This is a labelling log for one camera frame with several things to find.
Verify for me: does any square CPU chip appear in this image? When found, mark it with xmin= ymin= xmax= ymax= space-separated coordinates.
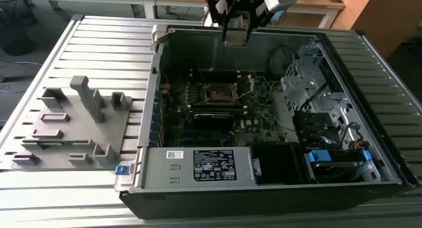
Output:
xmin=225 ymin=27 xmax=248 ymax=47

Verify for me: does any green motherboard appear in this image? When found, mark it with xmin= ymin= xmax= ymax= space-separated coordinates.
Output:
xmin=157 ymin=69 xmax=290 ymax=148

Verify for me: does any black plastic bracket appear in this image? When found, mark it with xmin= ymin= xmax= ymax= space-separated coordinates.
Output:
xmin=291 ymin=111 xmax=339 ymax=141

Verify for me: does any silver disk bay cage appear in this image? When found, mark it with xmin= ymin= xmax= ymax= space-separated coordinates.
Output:
xmin=279 ymin=44 xmax=355 ymax=126

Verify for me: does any grey parts rack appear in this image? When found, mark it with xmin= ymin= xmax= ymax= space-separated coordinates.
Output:
xmin=9 ymin=75 xmax=134 ymax=169

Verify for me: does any black waste bin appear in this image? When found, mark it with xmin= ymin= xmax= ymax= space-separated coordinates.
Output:
xmin=0 ymin=25 xmax=35 ymax=57

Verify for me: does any CPU socket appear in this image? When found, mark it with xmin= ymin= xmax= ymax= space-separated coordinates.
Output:
xmin=202 ymin=82 xmax=240 ymax=105

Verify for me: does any black hard disk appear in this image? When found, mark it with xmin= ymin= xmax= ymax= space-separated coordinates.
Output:
xmin=311 ymin=162 xmax=359 ymax=183

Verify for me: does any blue floor cable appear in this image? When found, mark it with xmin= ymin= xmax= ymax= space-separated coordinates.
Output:
xmin=0 ymin=61 xmax=43 ymax=94

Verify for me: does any green RAM stick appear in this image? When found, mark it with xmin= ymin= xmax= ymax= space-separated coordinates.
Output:
xmin=22 ymin=138 xmax=89 ymax=147

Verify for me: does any thin metal locking lever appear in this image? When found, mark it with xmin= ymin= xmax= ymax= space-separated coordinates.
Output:
xmin=235 ymin=87 xmax=262 ymax=100

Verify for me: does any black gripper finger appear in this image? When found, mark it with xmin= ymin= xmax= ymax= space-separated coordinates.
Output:
xmin=243 ymin=11 xmax=266 ymax=42
xmin=215 ymin=11 xmax=239 ymax=47

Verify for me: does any black graphics card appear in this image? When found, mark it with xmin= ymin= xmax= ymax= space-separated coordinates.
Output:
xmin=191 ymin=112 xmax=235 ymax=130

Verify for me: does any coloured wire bundle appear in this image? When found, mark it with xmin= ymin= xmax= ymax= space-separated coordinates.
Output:
xmin=348 ymin=137 xmax=367 ymax=151

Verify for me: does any brown chipset heatsink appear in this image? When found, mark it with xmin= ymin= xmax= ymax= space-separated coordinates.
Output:
xmin=235 ymin=133 xmax=255 ymax=146

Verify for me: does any black open PC case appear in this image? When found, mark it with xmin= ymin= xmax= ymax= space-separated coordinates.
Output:
xmin=118 ymin=24 xmax=422 ymax=220

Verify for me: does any blue disk carrier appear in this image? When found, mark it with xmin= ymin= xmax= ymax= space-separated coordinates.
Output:
xmin=304 ymin=149 xmax=332 ymax=163

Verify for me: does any wooden cabinet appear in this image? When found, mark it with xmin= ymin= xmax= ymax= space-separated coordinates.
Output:
xmin=331 ymin=0 xmax=422 ymax=59

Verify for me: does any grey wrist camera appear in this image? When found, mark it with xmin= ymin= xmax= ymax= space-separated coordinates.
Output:
xmin=260 ymin=0 xmax=298 ymax=13

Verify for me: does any metal socket cover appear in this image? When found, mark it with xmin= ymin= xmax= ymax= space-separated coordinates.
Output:
xmin=231 ymin=74 xmax=254 ymax=94

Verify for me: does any silver power supply unit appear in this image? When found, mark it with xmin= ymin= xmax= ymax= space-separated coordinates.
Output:
xmin=141 ymin=146 xmax=258 ymax=189

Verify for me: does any thin grey wire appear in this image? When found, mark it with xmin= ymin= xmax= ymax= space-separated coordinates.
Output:
xmin=267 ymin=81 xmax=296 ymax=133

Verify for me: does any grey case handle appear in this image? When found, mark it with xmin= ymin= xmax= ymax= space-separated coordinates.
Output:
xmin=150 ymin=24 xmax=167 ymax=51

